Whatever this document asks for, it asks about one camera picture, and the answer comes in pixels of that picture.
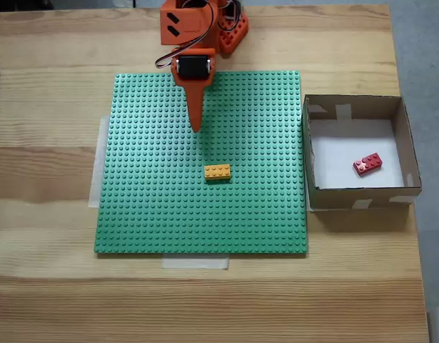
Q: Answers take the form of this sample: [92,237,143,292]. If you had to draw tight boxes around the red lego block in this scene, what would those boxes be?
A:
[353,151,384,178]

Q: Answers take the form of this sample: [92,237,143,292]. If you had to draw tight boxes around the yellow lego block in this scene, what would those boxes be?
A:
[203,164,232,184]

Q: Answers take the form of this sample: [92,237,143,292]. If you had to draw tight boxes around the green lego baseplate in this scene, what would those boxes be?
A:
[93,70,309,257]

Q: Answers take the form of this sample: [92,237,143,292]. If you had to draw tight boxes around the open cardboard box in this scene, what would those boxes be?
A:
[303,94,423,212]

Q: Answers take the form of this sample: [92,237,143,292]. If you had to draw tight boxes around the translucent tape strip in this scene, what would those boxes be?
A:
[87,114,111,209]
[161,255,230,271]

